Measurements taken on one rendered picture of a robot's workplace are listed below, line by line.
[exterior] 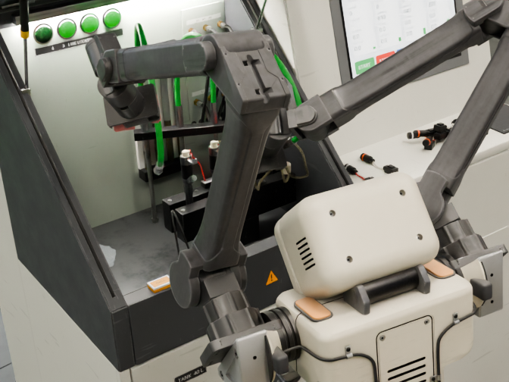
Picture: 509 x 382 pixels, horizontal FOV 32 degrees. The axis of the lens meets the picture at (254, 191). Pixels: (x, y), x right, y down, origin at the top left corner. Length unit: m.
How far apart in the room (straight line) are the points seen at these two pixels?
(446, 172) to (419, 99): 0.99
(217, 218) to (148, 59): 0.29
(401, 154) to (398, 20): 0.37
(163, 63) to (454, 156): 0.54
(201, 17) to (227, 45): 1.18
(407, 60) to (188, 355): 0.84
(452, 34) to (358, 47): 0.75
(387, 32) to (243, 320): 1.28
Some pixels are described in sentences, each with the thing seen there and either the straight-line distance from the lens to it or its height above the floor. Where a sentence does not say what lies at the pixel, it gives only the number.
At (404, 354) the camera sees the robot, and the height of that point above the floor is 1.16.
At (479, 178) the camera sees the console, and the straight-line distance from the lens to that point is 2.46.
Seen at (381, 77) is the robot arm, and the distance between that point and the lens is 1.65.
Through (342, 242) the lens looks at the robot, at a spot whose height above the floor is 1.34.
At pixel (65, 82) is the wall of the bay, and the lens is 2.24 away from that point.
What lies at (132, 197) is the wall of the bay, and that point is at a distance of 2.44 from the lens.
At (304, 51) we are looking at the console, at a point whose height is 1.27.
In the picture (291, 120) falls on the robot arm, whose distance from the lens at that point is 1.65.
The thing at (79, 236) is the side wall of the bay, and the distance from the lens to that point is 1.91.
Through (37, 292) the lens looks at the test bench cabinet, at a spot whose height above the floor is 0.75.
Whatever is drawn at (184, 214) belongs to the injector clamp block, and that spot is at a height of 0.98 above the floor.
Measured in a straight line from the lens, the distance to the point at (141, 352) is 1.96.
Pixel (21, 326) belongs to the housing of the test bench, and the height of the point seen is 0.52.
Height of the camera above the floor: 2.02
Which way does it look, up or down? 28 degrees down
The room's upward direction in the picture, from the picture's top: 3 degrees counter-clockwise
